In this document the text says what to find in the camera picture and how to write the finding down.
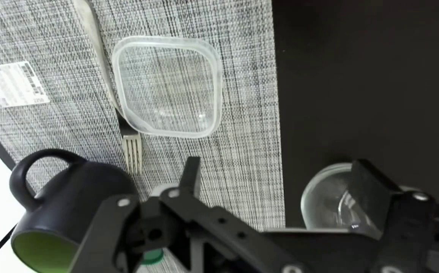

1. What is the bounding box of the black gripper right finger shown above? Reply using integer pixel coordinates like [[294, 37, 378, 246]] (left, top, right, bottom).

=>
[[350, 158, 439, 273]]

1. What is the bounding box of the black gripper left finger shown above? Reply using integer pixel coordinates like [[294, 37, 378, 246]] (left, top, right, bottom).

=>
[[71, 157, 308, 273]]

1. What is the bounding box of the clear plastic container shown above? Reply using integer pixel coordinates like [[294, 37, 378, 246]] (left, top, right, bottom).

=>
[[110, 35, 224, 140]]

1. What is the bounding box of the silver fork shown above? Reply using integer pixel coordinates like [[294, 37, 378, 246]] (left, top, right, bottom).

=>
[[71, 0, 144, 175]]

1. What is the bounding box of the black mug green inside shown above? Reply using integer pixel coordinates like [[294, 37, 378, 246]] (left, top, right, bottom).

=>
[[7, 148, 141, 273]]

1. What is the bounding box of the grey woven placemat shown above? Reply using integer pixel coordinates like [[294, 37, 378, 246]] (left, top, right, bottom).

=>
[[0, 0, 286, 232]]

